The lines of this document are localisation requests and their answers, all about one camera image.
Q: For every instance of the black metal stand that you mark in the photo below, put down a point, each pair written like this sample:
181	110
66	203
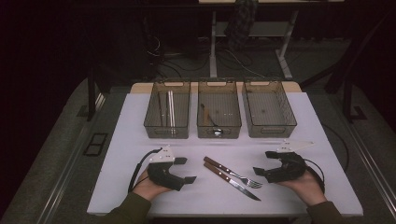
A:
91	99
348	102

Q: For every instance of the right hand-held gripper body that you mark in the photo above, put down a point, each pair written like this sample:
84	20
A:
292	169

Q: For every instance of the white chopstick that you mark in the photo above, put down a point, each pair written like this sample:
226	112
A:
170	109
173	109

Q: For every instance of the dark hanging cloth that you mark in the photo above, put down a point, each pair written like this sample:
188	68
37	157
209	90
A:
241	21

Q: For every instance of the person's right hand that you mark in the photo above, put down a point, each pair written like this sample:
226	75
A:
311	189

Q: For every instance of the person's left hand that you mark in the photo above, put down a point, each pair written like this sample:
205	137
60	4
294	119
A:
149	189

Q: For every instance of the black floor socket frame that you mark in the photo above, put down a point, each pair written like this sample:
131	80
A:
95	144

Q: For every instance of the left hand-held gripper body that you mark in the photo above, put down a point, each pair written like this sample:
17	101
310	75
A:
165	175

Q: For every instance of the metal floor rail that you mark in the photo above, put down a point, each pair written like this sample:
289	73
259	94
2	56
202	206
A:
62	186
373	174

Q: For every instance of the white table cover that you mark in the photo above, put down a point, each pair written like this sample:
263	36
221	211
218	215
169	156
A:
199	202

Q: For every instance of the white metal desk frame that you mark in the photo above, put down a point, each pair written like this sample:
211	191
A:
213	46

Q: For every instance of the smoky translucent plastic bin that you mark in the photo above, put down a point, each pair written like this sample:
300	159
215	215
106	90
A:
227	105
182	109
267	105

